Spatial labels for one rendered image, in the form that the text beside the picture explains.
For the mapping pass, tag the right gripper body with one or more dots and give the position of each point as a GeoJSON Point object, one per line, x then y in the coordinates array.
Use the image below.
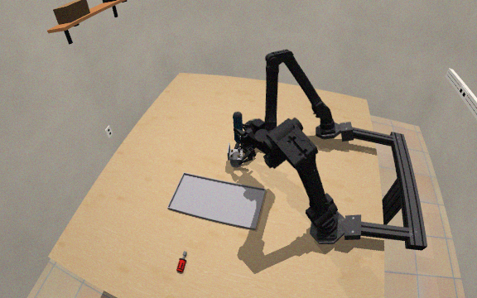
{"type": "Point", "coordinates": [248, 149]}

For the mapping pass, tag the grey cylinder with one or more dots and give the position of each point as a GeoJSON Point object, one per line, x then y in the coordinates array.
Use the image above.
{"type": "Point", "coordinates": [235, 163]}

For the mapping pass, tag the grey metal bracket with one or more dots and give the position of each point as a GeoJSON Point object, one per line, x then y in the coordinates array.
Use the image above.
{"type": "Point", "coordinates": [235, 154]}

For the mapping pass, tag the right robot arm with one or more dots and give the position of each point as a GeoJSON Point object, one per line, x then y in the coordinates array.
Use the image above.
{"type": "Point", "coordinates": [327, 126]}

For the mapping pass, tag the blue electric nut driver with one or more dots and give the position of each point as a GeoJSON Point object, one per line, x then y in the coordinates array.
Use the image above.
{"type": "Point", "coordinates": [238, 123]}

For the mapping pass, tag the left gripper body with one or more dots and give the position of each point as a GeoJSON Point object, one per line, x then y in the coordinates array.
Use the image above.
{"type": "Point", "coordinates": [245, 138]}

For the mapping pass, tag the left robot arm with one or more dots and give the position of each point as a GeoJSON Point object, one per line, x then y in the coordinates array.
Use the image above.
{"type": "Point", "coordinates": [301, 154]}

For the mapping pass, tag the red-handled nut driver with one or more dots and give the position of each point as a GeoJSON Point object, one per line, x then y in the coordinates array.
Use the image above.
{"type": "Point", "coordinates": [182, 262]}

